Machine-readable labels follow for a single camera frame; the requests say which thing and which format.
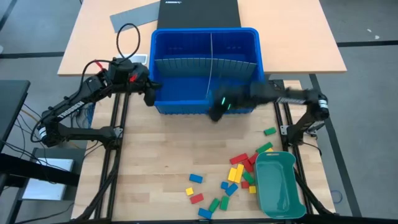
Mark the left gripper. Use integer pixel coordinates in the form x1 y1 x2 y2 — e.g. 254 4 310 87
108 58 163 108

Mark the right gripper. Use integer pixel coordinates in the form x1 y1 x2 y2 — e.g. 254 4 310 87
207 86 259 123

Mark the large blue plastic bin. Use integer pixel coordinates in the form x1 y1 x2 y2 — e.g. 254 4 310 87
148 27 266 115

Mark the long grey slotted divider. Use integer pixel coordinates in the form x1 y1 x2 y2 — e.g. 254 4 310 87
154 57 258 81

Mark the long red wooden block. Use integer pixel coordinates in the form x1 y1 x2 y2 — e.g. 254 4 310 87
229 152 249 166

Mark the short grey slotted divider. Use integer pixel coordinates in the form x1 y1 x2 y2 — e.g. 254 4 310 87
206 32 214 101

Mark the long yellow wooden block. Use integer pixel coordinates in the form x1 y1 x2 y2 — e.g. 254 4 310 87
233 164 245 184

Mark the small green plastic basket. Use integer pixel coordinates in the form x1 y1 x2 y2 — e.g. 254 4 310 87
253 151 307 220

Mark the white-framed smartphone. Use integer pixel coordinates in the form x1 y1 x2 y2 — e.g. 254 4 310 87
132 54 149 65

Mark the long green wooden block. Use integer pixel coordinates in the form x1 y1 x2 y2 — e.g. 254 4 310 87
256 142 274 154

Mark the grey flat panel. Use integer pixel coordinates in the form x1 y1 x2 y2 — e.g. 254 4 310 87
109 2 161 34

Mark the silver metal clamp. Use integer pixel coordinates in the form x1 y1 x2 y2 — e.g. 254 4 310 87
306 123 324 138

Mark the grey metal plate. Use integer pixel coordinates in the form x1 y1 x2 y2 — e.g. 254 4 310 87
30 147 86 202

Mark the light wood desk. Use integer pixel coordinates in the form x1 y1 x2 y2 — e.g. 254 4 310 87
57 0 347 77

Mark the black side desk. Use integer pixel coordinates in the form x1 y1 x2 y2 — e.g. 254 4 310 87
0 80 31 150

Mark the black desk crossbar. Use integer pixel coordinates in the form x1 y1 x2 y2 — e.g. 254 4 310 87
0 152 81 187

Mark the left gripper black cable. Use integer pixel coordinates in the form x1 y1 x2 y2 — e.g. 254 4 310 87
116 22 142 62

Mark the yellow cable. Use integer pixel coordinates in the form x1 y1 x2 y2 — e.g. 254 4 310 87
20 108 43 125

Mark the blue cable loop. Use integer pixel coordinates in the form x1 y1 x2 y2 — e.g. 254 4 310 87
330 189 343 205

